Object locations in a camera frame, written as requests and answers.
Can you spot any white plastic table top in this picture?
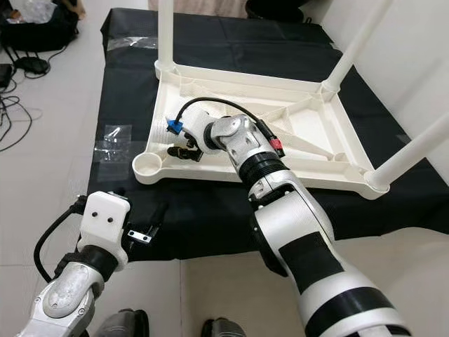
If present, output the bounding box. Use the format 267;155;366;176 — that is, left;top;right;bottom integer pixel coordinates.
132;61;391;200

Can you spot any wide clear tape patch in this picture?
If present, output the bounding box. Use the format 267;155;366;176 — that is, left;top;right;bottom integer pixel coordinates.
97;124;149;185

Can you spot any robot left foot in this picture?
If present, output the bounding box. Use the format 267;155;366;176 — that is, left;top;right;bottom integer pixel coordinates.
97;309;150;337

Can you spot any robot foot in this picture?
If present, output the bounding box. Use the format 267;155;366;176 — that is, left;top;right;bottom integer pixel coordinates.
202;318;248;337
97;309;150;337

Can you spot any long clear tape strip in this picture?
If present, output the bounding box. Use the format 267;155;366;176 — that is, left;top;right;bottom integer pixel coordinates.
109;36;159;52

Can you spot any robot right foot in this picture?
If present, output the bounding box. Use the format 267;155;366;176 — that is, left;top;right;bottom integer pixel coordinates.
202;318;248;337

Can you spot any black tablecloth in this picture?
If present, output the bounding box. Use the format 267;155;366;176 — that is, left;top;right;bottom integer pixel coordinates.
97;7;449;263

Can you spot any beige woven bench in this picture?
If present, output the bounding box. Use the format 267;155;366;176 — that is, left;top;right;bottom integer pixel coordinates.
147;0;250;18

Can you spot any oval black power adapter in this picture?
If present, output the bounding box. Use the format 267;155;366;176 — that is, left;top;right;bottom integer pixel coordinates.
17;58;51;74

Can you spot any large black bowl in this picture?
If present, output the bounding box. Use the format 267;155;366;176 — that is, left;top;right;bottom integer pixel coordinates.
246;0;314;22

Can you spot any black open bag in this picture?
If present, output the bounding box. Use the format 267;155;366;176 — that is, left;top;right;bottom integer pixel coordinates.
0;0;79;52

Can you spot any square black power adapter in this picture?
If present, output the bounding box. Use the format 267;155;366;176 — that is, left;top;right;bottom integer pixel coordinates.
0;63;15;89

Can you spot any clear plastic bag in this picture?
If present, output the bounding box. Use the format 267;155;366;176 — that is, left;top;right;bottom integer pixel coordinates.
20;0;58;23

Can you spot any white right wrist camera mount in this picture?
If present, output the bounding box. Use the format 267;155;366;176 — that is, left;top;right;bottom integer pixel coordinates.
167;104;220;150

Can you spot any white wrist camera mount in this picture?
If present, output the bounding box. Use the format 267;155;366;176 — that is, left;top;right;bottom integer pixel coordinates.
77;191;133;272
167;104;220;150

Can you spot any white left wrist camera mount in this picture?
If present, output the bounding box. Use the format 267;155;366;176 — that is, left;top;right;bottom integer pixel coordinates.
77;191;133;272

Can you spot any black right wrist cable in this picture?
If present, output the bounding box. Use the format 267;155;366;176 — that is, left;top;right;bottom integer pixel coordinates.
174;96;286;154

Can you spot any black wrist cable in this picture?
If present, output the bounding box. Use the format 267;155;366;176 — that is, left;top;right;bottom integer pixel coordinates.
174;96;286;154
33;202;89;283

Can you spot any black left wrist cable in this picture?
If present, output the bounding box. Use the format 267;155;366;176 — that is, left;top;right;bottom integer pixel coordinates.
33;202;89;283

